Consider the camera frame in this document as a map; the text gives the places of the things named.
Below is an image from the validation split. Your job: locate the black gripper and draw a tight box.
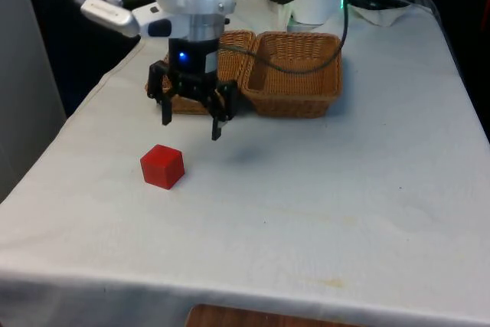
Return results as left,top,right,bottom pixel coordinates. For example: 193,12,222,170
146,37,239,142

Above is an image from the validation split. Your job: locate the red cube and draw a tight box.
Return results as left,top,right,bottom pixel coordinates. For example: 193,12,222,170
139,144,185,190

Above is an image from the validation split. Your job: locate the wicker basket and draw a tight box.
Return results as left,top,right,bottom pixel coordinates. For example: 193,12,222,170
145,30,258,116
243,31,345,119

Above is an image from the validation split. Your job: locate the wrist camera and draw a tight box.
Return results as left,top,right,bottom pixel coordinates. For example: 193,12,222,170
78,0,142,38

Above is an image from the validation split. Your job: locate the black cable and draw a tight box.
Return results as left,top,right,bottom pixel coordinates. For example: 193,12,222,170
217,0,350,74

